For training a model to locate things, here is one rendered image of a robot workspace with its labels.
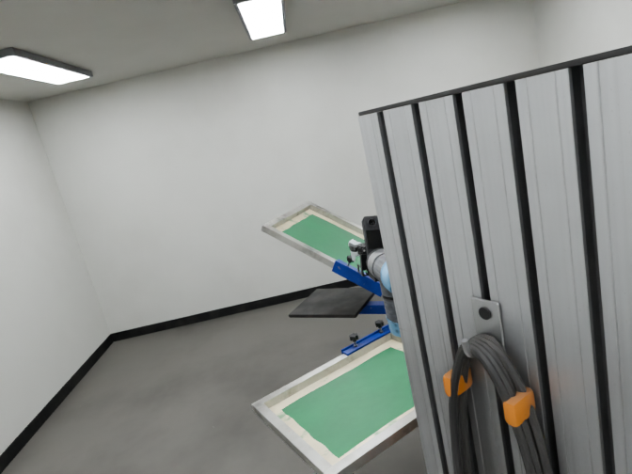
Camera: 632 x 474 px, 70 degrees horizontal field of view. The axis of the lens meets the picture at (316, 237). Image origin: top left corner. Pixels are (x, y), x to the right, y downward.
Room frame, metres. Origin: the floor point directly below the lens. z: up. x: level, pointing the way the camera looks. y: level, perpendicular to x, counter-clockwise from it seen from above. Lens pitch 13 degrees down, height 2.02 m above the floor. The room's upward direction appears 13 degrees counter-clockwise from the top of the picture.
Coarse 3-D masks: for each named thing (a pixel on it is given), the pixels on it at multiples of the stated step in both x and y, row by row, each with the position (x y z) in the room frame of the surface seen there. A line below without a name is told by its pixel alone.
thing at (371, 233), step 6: (366, 216) 1.19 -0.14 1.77; (372, 216) 1.19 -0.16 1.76; (366, 222) 1.18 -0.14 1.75; (372, 222) 1.18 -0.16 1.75; (366, 228) 1.17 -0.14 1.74; (372, 228) 1.17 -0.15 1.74; (378, 228) 1.18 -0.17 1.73; (366, 234) 1.16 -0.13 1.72; (372, 234) 1.16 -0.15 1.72; (378, 234) 1.17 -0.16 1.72; (366, 240) 1.16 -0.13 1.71; (372, 240) 1.16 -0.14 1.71; (378, 240) 1.16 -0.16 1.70; (366, 246) 1.16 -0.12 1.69; (372, 246) 1.15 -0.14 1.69; (378, 246) 1.15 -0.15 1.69; (366, 252) 1.16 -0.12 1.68
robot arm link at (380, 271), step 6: (378, 258) 1.05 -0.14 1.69; (384, 258) 1.03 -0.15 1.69; (372, 264) 1.06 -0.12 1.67; (378, 264) 1.03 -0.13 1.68; (384, 264) 1.00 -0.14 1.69; (372, 270) 1.06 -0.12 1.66; (378, 270) 1.01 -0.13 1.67; (384, 270) 0.98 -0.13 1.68; (378, 276) 1.01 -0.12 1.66; (384, 276) 0.97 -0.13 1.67; (384, 282) 0.98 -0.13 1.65; (384, 288) 1.00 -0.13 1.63; (390, 288) 0.96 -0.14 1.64; (384, 294) 1.00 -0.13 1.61; (390, 294) 0.98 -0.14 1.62
